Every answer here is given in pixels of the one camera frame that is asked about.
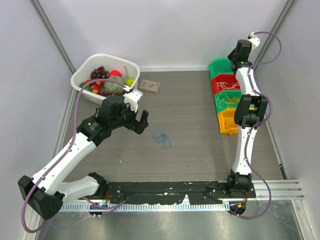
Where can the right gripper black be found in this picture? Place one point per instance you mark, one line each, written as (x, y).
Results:
(229, 56)

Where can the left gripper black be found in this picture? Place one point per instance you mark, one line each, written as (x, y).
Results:
(138, 126)

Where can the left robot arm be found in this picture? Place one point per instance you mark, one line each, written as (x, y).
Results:
(46, 192)

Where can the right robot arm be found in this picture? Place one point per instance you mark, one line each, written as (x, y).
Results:
(248, 115)

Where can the far green storage bin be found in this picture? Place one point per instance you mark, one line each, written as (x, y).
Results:
(219, 66)

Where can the green storage bin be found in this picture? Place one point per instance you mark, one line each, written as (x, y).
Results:
(219, 66)
(227, 99)

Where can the red storage bin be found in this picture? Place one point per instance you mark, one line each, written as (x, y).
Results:
(224, 82)

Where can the red playing card box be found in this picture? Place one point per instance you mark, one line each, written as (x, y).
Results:
(149, 86)

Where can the lime green fruit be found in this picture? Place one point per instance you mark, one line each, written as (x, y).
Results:
(130, 82)

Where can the near green storage bin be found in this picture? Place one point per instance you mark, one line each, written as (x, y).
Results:
(227, 99)

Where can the green round melon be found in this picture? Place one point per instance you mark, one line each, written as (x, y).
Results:
(115, 85)

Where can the white plastic basket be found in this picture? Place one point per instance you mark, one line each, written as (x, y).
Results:
(127, 68)

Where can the red pink fruit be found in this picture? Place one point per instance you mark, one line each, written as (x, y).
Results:
(115, 73)

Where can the red strawberries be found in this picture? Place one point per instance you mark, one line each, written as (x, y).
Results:
(96, 87)

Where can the green avocado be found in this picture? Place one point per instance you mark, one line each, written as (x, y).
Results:
(83, 86)

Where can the dark red grape bunch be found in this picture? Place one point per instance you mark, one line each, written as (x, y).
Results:
(99, 73)

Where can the yellow storage bin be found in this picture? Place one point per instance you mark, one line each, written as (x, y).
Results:
(226, 122)

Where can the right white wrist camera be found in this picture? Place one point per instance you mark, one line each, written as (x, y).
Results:
(254, 40)

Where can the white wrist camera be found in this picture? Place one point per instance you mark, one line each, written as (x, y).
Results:
(132, 97)
(254, 40)

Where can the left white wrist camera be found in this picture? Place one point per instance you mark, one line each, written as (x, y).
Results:
(132, 97)

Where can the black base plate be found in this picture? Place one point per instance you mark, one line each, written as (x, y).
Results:
(171, 192)

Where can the white slotted cable duct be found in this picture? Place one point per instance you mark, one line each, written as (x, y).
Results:
(82, 206)

